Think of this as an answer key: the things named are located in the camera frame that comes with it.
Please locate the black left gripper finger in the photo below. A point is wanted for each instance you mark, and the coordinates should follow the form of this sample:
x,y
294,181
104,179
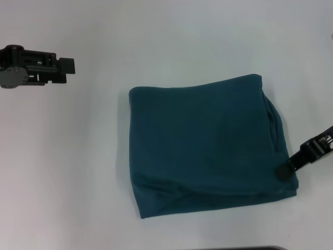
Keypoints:
x,y
49,78
46,61

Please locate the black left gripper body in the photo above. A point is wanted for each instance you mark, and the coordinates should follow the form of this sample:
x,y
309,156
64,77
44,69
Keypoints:
x,y
11,69

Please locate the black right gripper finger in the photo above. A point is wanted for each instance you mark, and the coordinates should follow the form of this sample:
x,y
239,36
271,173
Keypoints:
x,y
296,161

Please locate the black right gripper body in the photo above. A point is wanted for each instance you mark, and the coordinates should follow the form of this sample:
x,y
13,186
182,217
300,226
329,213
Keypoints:
x,y
325,142

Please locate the teal t-shirt with FREE print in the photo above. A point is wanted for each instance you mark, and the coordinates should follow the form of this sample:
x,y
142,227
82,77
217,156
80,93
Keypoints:
x,y
203,145

